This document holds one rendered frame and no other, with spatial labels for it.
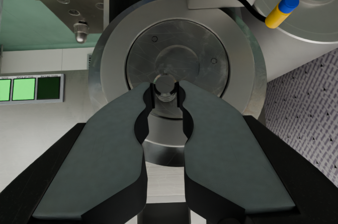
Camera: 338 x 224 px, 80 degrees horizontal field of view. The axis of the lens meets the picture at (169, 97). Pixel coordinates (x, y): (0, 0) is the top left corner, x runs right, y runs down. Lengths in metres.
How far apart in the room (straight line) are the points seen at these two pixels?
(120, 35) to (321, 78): 0.24
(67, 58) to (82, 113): 2.86
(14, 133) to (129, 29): 0.48
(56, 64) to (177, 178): 3.07
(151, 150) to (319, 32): 0.16
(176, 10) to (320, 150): 0.24
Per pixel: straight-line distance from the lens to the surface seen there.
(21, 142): 0.60
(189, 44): 0.16
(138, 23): 0.17
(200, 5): 0.17
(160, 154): 0.16
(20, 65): 3.69
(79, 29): 0.57
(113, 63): 0.16
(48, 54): 3.52
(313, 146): 0.33
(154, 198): 0.51
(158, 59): 0.16
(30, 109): 0.59
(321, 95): 0.31
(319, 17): 0.22
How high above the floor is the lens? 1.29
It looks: 9 degrees down
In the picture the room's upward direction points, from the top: 178 degrees clockwise
